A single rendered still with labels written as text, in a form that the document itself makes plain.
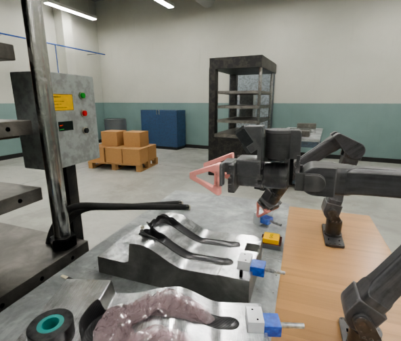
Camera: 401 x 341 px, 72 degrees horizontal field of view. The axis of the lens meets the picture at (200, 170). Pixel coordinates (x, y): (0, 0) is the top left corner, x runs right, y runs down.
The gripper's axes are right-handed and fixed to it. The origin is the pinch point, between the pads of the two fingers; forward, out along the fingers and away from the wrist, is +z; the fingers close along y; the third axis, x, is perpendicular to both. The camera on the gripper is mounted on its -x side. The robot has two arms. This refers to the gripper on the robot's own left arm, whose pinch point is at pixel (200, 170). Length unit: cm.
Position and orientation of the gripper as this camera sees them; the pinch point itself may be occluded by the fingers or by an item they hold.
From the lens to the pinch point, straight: 64.6
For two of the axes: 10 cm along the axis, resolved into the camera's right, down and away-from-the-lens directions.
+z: -9.4, -0.6, 3.2
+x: 0.2, 9.7, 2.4
